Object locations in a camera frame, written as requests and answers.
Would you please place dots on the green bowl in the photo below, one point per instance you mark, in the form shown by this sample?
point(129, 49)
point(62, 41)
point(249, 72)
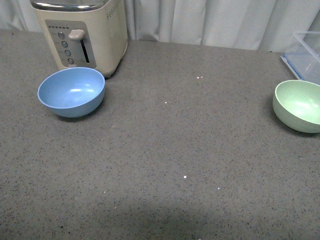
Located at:
point(297, 104)

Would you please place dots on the blue-rimmed container lid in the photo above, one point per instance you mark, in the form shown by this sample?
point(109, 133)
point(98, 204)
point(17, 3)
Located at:
point(291, 65)

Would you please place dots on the white curtain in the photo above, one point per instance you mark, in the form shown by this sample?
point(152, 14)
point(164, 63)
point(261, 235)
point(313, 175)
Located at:
point(265, 25)

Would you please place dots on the clear plastic food container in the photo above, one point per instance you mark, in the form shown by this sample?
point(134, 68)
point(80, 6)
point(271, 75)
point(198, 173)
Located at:
point(307, 56)

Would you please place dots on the blue bowl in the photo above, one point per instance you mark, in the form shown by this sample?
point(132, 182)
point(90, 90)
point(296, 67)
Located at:
point(72, 92)

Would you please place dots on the cream two-slot toaster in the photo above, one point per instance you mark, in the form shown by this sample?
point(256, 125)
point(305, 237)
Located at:
point(84, 33)

